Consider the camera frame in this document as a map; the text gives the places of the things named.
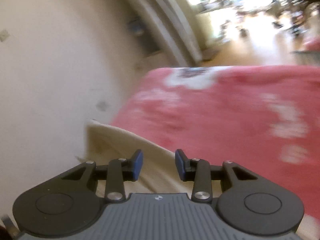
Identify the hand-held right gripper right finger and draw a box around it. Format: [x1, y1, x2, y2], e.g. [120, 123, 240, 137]
[175, 149, 258, 203]

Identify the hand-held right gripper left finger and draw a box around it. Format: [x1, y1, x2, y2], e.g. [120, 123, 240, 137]
[61, 149, 144, 203]

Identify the cream cloth garment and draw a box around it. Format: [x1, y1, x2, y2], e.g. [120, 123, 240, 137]
[85, 120, 225, 198]

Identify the pink floral blanket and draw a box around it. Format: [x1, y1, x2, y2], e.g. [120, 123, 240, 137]
[110, 65, 320, 220]

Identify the beige curtain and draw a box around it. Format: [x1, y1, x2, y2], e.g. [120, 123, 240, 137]
[120, 0, 210, 67]

